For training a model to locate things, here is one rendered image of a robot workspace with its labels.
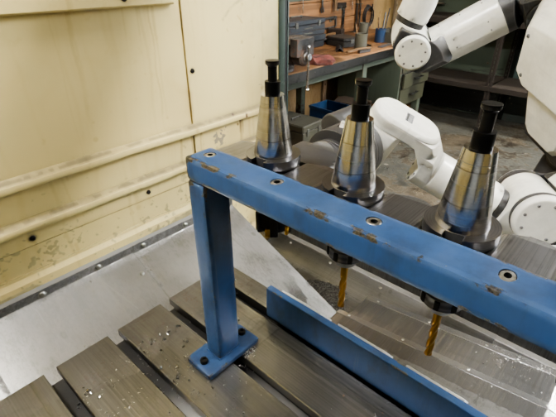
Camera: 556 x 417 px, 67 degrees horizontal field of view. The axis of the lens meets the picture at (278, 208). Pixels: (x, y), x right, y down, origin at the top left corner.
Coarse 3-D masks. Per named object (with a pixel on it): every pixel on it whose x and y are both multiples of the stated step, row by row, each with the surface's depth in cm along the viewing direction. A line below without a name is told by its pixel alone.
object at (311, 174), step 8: (296, 168) 48; (304, 168) 48; (312, 168) 48; (320, 168) 48; (328, 168) 48; (288, 176) 46; (296, 176) 46; (304, 176) 46; (312, 176) 46; (320, 176) 46; (312, 184) 44; (320, 184) 44
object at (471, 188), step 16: (464, 144) 33; (464, 160) 32; (480, 160) 32; (496, 160) 32; (464, 176) 33; (480, 176) 32; (448, 192) 34; (464, 192) 33; (480, 192) 33; (448, 208) 34; (464, 208) 33; (480, 208) 33; (448, 224) 35; (464, 224) 34; (480, 224) 34
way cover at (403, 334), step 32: (352, 320) 96; (384, 320) 97; (416, 320) 96; (416, 352) 85; (448, 352) 86; (480, 352) 86; (512, 352) 84; (448, 384) 78; (480, 384) 77; (512, 384) 78; (544, 384) 77; (512, 416) 71; (544, 416) 70
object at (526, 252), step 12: (504, 240) 35; (516, 240) 35; (528, 240) 35; (540, 240) 35; (492, 252) 34; (504, 252) 34; (516, 252) 34; (528, 252) 34; (540, 252) 34; (552, 252) 34; (516, 264) 32; (528, 264) 32; (540, 264) 32; (552, 264) 32; (552, 276) 31
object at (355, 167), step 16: (352, 128) 38; (368, 128) 38; (352, 144) 39; (368, 144) 39; (336, 160) 41; (352, 160) 39; (368, 160) 39; (336, 176) 41; (352, 176) 40; (368, 176) 40; (352, 192) 40
